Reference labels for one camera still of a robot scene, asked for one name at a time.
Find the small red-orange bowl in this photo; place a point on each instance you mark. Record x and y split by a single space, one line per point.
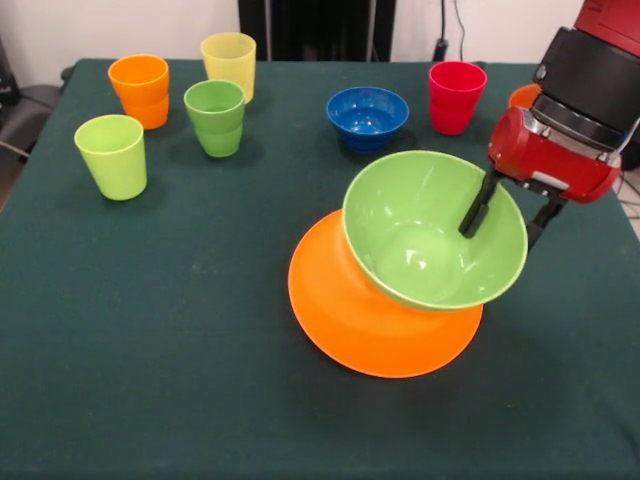
522 96

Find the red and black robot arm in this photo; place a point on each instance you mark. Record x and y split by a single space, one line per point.
590 80

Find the black office chair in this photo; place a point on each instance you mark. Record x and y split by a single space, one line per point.
30 107

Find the yellow cup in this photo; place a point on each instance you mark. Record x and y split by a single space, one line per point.
227 60

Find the dark green tablecloth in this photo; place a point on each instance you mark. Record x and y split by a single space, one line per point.
150 375

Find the red cup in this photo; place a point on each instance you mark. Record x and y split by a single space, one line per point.
455 100

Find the large light green bowl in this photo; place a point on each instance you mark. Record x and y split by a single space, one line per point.
415 225

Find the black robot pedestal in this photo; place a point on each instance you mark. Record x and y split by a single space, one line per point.
320 25

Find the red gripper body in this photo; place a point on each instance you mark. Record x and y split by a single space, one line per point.
545 155

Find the orange cup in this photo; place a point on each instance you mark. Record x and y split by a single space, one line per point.
142 100

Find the blue bowl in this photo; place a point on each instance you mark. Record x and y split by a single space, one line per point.
367 120

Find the lime green cup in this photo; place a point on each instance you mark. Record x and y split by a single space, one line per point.
112 160

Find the large orange bowl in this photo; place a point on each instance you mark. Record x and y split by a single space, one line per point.
350 325

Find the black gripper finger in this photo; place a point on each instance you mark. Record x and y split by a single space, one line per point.
479 210
542 220

